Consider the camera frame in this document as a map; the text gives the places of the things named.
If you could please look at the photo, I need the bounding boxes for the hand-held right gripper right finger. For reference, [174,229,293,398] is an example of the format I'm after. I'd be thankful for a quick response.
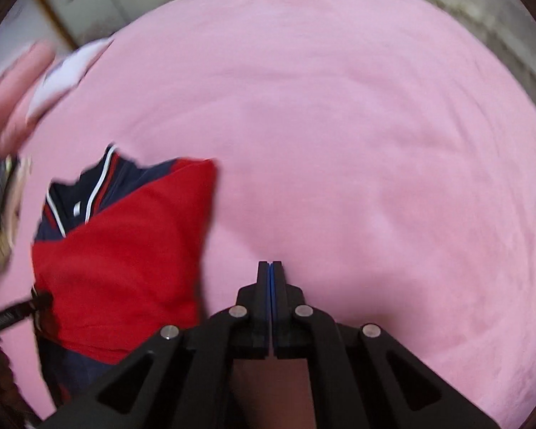
[272,261,501,429]

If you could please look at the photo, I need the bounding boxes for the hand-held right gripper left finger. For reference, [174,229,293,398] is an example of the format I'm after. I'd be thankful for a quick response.
[36,261,272,429]

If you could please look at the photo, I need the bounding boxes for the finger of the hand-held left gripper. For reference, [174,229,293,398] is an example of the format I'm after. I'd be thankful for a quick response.
[26,292,54,319]

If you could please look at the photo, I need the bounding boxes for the navy and red varsity jacket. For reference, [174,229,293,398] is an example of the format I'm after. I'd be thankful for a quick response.
[30,143,219,407]

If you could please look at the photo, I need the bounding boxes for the cream folded garments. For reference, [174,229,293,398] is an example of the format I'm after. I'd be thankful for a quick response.
[0,156,33,273]

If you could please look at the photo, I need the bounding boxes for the pink fleece bed blanket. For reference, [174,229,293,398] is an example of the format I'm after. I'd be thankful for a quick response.
[0,0,536,429]

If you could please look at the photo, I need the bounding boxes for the folded pink quilt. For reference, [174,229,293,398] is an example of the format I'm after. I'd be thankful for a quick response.
[0,40,59,157]

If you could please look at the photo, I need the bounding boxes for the white printed pillow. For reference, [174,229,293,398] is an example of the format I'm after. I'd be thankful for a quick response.
[24,38,114,121]

